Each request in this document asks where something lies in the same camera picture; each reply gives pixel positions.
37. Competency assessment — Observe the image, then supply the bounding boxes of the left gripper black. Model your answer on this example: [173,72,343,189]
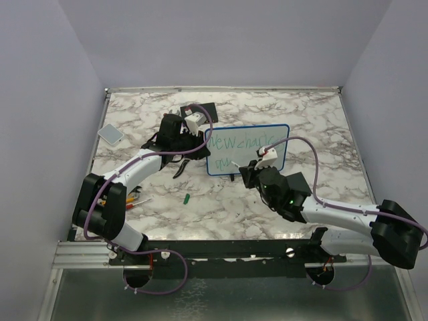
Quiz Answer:
[173,127,211,160]

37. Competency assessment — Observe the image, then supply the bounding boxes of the blue framed whiteboard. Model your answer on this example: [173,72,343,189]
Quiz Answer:
[205,124,290,177]

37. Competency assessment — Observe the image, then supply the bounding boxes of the green marker cap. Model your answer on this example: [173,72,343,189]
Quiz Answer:
[183,193,190,205]

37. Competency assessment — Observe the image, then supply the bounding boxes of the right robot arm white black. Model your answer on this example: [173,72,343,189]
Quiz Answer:
[239,160,423,270]

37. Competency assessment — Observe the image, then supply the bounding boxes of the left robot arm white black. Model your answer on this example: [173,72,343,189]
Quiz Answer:
[72,110,213,264]

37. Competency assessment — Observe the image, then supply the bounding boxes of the black rectangular block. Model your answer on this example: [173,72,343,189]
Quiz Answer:
[286,172,312,197]

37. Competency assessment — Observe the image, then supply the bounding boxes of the small white square device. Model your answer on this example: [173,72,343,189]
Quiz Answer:
[98,124,124,146]

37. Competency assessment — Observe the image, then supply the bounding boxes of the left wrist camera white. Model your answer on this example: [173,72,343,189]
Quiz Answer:
[184,105,207,136]

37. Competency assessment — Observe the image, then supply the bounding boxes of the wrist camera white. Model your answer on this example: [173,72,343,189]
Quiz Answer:
[184,105,207,136]
[255,146,278,170]

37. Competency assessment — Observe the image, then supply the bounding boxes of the black handled pliers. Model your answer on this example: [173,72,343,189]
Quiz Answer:
[173,158,191,179]

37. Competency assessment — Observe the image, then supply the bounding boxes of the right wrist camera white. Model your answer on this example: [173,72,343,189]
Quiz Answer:
[255,146,278,170]

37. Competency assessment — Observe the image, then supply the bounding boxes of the black network switch box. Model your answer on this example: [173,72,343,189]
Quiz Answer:
[180,102,219,123]

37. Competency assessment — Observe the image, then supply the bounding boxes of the orange handled screwdriver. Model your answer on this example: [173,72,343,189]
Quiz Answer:
[126,198,152,210]

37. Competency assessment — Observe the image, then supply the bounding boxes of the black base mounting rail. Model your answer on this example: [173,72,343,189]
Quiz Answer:
[110,239,352,280]

